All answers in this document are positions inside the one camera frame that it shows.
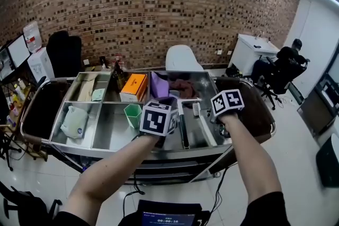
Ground blue bottle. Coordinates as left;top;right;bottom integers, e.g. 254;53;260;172
79;155;91;175

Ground purple cloth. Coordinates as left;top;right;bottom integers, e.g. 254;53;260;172
150;71;181;101

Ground white plastic bag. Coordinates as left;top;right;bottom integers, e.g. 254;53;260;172
60;105;90;140

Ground steel housekeeping cart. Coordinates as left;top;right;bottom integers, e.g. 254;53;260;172
20;70;278;186

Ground green cup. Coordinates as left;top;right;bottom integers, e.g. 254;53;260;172
123;103;144;129

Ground white brush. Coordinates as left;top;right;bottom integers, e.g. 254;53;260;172
192;102;218;147

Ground wooden trolley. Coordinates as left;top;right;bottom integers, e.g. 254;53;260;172
0;81;49;162

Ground black bag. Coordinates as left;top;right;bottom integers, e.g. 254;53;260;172
225;63;249;79

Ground yellow drink bottle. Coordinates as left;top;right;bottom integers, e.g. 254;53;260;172
13;84;25;101

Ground black framed display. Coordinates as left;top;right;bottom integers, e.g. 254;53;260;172
315;46;339;114

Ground dark glass bottle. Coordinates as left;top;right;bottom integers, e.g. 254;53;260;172
112;55;126;94

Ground black low cabinet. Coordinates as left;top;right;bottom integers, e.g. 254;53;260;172
296;86;336;138

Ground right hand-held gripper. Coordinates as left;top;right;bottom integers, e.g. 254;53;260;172
210;89;245;125

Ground clear water jug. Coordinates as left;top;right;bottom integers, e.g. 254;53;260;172
22;21;42;54

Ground brown fabric laundry hamper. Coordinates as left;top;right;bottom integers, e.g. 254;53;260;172
211;76;278;167
20;77;77;145

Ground orange box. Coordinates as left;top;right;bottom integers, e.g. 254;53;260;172
119;73;149;103

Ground person's right forearm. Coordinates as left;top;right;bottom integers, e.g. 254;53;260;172
219;113;283;206

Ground black cable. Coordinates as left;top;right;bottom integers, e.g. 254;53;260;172
122;171;146;210
211;165;229;214

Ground person's black shirt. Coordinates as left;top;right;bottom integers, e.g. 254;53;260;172
52;191;292;226

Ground person's left forearm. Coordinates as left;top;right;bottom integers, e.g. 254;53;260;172
63;133;160;216

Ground black chest-worn screen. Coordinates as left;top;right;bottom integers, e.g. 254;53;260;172
137;200;204;226

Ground white sink cabinet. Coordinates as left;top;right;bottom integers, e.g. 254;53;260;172
228;33;281;78

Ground brown cloth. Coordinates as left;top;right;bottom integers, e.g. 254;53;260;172
168;79;199;101

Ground dark rounded bin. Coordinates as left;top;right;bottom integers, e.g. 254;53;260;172
315;133;339;189

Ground white plastic chair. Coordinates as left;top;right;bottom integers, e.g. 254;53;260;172
165;44;205;73

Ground white water dispenser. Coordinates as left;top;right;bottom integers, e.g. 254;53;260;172
26;47;56;86

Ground beige paper packets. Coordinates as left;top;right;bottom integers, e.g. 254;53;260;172
76;79;96;103

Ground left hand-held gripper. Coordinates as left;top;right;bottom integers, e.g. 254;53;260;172
139;96;180;137

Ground black mini fridge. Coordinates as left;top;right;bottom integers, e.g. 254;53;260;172
0;34;32;82

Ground pale green packets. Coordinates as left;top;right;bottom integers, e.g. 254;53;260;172
91;88;106;102

